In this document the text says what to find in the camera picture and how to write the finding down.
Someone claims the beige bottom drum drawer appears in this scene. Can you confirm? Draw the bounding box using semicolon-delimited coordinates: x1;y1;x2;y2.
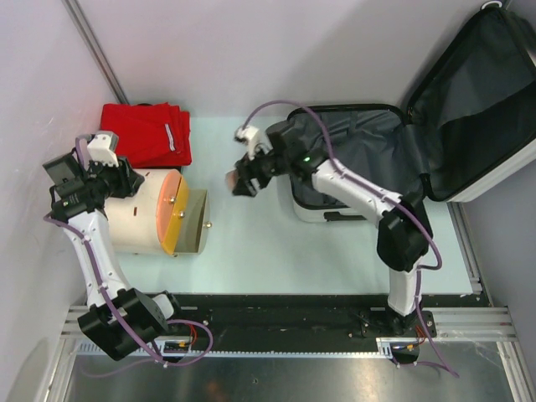
175;188;213;255

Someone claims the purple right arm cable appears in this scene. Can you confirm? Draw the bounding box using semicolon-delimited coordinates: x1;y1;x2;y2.
242;99;461;378

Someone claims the yellow drum drawer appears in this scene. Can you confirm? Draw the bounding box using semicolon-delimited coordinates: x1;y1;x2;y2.
161;177;189;255

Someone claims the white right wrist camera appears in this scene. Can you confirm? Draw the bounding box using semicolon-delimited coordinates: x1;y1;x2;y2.
234;126;271;161

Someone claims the aluminium frame post left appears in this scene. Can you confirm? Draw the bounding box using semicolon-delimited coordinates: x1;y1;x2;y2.
61;0;129;105

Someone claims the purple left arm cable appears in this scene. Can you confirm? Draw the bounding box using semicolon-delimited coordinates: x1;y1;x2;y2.
43;134;214;378

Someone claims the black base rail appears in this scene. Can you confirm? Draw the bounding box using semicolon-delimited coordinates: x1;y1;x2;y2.
85;292;489;355

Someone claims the beige cylindrical drum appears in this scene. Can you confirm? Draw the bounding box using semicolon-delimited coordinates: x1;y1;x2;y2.
105;169;172;255

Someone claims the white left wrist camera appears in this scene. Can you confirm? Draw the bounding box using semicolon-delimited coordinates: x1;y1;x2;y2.
87;131;119;168

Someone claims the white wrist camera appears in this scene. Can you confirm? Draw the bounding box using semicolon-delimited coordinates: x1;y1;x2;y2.
234;126;271;161
87;131;119;168

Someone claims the pink octagonal jar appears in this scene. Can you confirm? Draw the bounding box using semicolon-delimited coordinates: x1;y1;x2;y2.
225;170;240;192

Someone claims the space astronaut print suitcase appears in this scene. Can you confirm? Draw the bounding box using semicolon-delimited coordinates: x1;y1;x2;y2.
288;5;535;203

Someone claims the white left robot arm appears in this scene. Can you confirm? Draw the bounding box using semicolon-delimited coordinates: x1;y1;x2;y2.
43;152;185;361

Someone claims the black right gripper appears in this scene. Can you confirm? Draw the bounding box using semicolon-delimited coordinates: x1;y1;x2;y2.
234;141;290;198

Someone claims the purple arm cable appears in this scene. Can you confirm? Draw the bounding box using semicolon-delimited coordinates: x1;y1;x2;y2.
43;134;214;378
242;99;461;378

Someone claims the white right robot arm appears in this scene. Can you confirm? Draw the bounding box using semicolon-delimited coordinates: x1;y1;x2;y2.
226;121;433;336

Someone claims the orange drum drawer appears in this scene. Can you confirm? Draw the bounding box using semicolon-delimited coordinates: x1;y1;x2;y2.
156;169;182;240

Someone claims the red garment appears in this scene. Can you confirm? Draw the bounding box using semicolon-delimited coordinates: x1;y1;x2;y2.
100;103;193;168

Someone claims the grey slotted cable duct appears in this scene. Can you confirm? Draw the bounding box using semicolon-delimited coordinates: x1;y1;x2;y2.
75;337;424;359

